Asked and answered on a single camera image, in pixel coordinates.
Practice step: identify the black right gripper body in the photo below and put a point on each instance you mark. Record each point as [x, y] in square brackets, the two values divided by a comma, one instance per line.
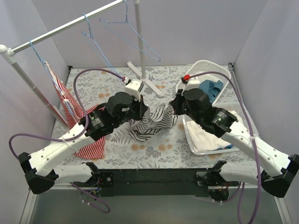
[175, 105]

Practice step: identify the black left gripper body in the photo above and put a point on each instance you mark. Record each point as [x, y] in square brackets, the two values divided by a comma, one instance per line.
[142, 107]

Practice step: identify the black white striped tank top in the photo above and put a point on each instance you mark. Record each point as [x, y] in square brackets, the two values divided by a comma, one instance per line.
[152, 122]

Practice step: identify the blue wire hanger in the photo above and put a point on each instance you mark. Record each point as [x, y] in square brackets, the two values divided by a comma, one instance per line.
[96, 48]
[144, 48]

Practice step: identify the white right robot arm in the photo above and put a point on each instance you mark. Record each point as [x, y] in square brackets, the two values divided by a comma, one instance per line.
[274, 171]

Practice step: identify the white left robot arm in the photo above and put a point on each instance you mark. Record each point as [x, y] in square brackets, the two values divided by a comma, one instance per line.
[42, 168]

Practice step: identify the red white striped tank top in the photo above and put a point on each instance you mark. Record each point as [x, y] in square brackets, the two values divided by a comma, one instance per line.
[92, 151]

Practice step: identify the blue hanger with red top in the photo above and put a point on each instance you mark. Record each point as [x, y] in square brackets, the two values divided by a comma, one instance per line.
[46, 70]

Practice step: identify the blue garment in basket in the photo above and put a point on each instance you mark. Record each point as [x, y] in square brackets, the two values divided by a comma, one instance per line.
[211, 88]

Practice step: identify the floral pattern table mat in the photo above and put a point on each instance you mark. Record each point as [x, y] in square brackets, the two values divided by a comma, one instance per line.
[166, 149]

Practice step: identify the white garment in basket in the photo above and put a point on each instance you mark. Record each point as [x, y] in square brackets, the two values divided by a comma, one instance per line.
[203, 141]

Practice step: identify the white perforated laundry basket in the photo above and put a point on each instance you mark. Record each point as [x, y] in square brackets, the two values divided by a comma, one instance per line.
[208, 66]

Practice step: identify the white rectangular laundry basket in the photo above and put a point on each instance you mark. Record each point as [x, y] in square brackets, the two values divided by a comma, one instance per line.
[233, 107]

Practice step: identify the white clothes rack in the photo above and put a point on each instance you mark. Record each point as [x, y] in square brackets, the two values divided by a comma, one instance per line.
[8, 54]

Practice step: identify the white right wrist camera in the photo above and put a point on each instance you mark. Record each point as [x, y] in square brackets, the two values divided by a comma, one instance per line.
[190, 83]

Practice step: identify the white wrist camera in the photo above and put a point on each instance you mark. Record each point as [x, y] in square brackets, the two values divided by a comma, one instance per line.
[133, 87]
[190, 83]

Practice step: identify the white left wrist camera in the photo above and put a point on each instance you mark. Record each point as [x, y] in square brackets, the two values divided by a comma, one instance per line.
[133, 87]

